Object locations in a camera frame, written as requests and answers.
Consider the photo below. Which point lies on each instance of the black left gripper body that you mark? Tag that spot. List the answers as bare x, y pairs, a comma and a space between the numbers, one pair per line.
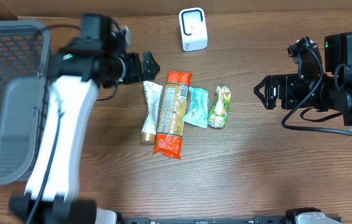
135, 68

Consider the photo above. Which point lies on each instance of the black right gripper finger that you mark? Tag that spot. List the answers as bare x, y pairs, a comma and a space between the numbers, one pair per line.
268, 98
266, 83

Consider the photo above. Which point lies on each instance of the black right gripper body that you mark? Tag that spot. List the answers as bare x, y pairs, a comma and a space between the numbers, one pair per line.
275, 92

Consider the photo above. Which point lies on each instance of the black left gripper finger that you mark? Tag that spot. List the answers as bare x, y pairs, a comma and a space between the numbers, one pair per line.
149, 73
148, 62

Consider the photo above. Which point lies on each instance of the white printed packet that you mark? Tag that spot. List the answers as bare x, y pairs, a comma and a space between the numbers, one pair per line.
153, 93

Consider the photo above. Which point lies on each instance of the orange spaghetti packet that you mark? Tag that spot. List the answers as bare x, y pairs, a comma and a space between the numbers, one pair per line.
168, 140

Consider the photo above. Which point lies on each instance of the green snack packet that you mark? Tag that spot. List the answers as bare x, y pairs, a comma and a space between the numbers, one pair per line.
219, 112

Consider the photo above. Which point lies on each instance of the teal snack packet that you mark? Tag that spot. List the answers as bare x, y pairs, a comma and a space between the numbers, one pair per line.
197, 114

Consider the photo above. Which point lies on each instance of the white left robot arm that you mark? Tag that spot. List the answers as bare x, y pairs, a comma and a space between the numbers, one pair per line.
94, 60

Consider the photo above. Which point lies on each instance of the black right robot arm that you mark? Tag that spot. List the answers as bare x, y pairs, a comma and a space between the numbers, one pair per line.
322, 83

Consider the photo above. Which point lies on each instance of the white barcode scanner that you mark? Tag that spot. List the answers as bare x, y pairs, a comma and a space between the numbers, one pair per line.
193, 29

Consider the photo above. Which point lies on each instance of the grey plastic shopping basket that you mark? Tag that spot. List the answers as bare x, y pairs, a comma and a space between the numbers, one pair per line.
24, 56

